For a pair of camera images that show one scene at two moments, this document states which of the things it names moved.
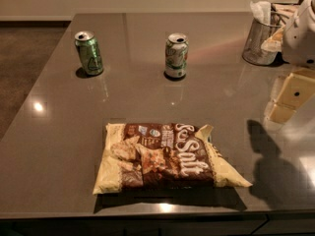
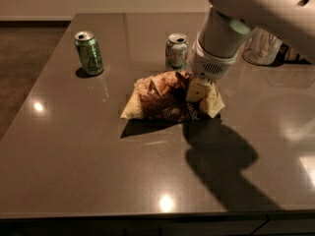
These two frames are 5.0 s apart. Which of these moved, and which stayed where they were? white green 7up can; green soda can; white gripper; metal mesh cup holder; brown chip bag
Moved: white gripper; brown chip bag
Stayed: metal mesh cup holder; white green 7up can; green soda can
